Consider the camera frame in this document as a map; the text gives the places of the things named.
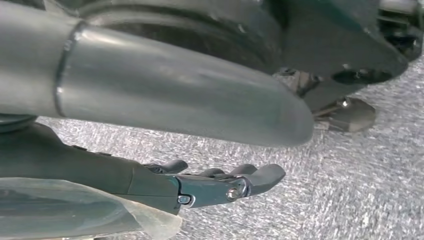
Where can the shiny metal base foot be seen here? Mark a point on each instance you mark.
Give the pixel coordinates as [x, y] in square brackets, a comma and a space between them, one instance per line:
[351, 116]

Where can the clear plastic sheet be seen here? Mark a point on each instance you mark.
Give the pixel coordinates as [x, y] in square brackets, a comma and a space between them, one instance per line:
[66, 212]

